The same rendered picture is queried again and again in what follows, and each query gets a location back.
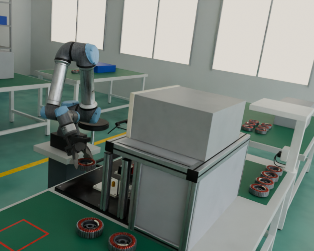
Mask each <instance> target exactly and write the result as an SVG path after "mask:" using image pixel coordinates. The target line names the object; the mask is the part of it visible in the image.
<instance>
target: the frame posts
mask: <svg viewBox="0 0 314 251"><path fill-rule="evenodd" d="M131 164H132V160H130V159H128V158H123V159H122V170H121V181H120V190H119V201H118V211H117V217H118V218H119V217H120V219H123V218H125V217H126V211H127V202H128V192H129V183H130V173H131ZM112 166H113V153H111V152H108V151H106V152H104V164H103V177H102V190H101V202H100V209H101V210H102V209H103V211H106V209H109V200H110V189H111V177H112Z"/></svg>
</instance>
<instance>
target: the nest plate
mask: <svg viewBox="0 0 314 251"><path fill-rule="evenodd" d="M113 181H115V187H112V182H113ZM119 186H120V183H119ZM117 187H118V180H117V179H115V178H112V177H111V189H110V196H112V197H114V198H116V196H117ZM93 188H94V189H96V190H98V191H101V190H102V182H100V183H98V184H96V185H94V186H93ZM119 190H120V187H119ZM118 196H119V193H118Z"/></svg>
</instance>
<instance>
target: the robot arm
mask: <svg viewBox="0 0 314 251"><path fill-rule="evenodd" d="M54 61H55V68H54V72H53V77H52V81H51V86H50V91H49V95H48V100H47V104H46V106H43V107H42V108H41V110H40V115H41V117H42V118H44V119H48V120H54V121H58V122H59V127H58V130H57V134H58V135H59V136H62V137H63V139H66V142H67V145H66V147H65V150H66V153H67V155H68V156H71V155H72V159H71V160H70V162H69V163H70V164H74V166H75V168H76V170H77V169H78V166H79V165H78V157H79V154H78V153H79V152H81V151H82V152H83V153H84V155H83V157H84V158H91V159H94V158H93V155H92V153H91V151H90V149H89V147H88V146H87V145H85V143H88V142H90V141H91V138H90V137H86V136H81V135H80V130H79V127H78V122H85V123H90V124H95V123H96V122H97V121H98V120H99V117H100V114H101V108H100V107H98V106H97V102H95V91H94V67H95V66H96V64H97V63H98V61H99V51H98V48H97V47H96V45H94V44H90V43H81V42H75V41H69V42H66V43H64V44H63V45H62V46H61V47H60V48H59V50H58V51H57V53H56V55H55V59H54ZM71 61H75V62H76V65H77V67H78V68H79V72H80V87H81V103H80V104H79V101H64V102H62V103H61V107H60V102H61V97H62V93H63V88H64V84H65V79H66V74H67V70H68V66H70V64H71Z"/></svg>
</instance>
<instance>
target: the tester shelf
mask: <svg viewBox="0 0 314 251"><path fill-rule="evenodd" d="M250 136H251V135H250V134H247V133H243V132H240V134H239V139H238V140H236V141H235V142H233V143H232V144H230V145H229V146H227V147H226V148H224V149H223V150H221V151H220V152H219V153H217V154H216V155H214V156H213V157H211V158H210V159H208V160H207V161H205V162H204V161H201V160H198V159H195V158H192V157H188V156H185V155H182V154H179V153H176V152H173V151H170V150H167V149H164V148H161V147H157V146H154V145H151V144H148V143H145V142H142V141H139V140H136V139H133V138H129V137H126V134H124V135H121V136H118V137H116V138H113V139H110V140H106V144H105V151H108V152H111V153H114V154H117V155H119V156H122V157H125V158H128V159H130V160H133V161H136V162H139V163H142V164H144V165H147V166H150V167H153V168H155V169H158V170H161V171H164V172H167V173H169V174H172V175H175V176H178V177H180V178H183V179H186V180H188V181H191V182H194V183H197V182H199V181H200V180H201V179H202V178H204V177H205V176H206V175H208V174H209V173H210V172H211V171H213V170H214V169H215V168H217V167H218V166H219V165H220V164H222V163H223V162H224V161H226V160H227V159H228V158H230V157H231V156H232V155H233V154H235V153H236V152H237V151H239V150H240V149H241V148H242V147H244V146H245V145H246V144H248V143H249V141H250Z"/></svg>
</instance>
